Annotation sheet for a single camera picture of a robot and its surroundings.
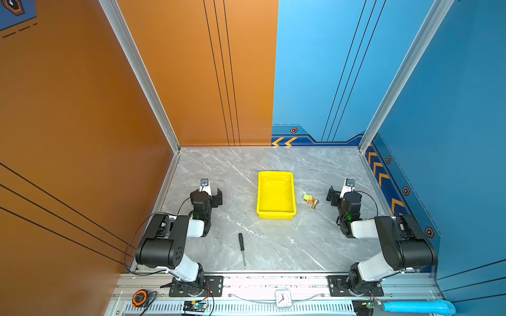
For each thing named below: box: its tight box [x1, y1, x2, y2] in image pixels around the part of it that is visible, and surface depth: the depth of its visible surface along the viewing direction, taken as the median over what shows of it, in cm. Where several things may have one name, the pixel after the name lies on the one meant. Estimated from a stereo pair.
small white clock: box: [274, 288, 293, 309], surface depth 71 cm
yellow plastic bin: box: [256, 171, 298, 220], surface depth 98 cm
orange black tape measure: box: [131, 289, 148, 309], surface depth 71 cm
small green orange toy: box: [303, 193, 319, 209], surface depth 98 cm
